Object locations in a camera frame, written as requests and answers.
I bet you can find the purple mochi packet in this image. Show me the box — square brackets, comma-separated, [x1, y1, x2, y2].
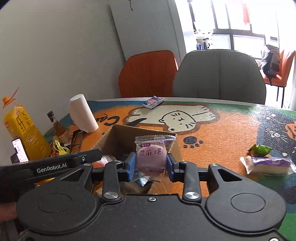
[134, 135, 176, 179]

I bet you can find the green candy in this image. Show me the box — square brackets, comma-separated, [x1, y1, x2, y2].
[248, 144, 273, 157]

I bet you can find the person left hand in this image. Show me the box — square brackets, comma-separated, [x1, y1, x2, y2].
[0, 202, 17, 222]

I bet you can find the smartphone on stand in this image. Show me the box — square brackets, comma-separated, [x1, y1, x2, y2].
[11, 138, 29, 164]

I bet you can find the brown cardboard box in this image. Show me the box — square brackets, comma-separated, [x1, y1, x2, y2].
[91, 124, 183, 194]

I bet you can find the colourful cartoon table mat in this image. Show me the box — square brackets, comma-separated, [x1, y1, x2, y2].
[43, 97, 296, 237]

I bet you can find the yellow plastic bag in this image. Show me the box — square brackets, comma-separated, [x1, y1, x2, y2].
[51, 139, 70, 157]

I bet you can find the yellow oil bottle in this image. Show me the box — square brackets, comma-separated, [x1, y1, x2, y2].
[3, 93, 52, 161]

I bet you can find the glass bottle amber liquid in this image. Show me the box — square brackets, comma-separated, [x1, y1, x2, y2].
[47, 111, 71, 144]

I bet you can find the white paper towel roll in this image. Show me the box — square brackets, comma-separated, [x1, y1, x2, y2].
[68, 94, 99, 133]

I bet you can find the small purple tissue pack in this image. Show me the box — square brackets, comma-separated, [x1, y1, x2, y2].
[142, 96, 164, 109]

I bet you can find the purple label white cake pack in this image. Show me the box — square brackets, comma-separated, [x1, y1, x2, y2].
[240, 156, 295, 176]

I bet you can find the orange dining chair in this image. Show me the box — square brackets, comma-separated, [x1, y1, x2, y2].
[118, 50, 178, 98]

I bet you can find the grey dining chair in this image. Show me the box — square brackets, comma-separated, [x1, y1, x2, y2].
[173, 49, 266, 104]

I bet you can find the dark backpack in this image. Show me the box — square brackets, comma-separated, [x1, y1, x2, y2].
[260, 45, 280, 85]

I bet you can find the far orange chair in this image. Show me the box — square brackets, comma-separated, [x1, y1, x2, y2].
[261, 50, 295, 108]

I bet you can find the red hanging garment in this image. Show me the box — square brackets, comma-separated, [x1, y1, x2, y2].
[243, 4, 250, 24]

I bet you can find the black wire rack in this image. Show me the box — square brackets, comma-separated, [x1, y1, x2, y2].
[70, 129, 85, 153]

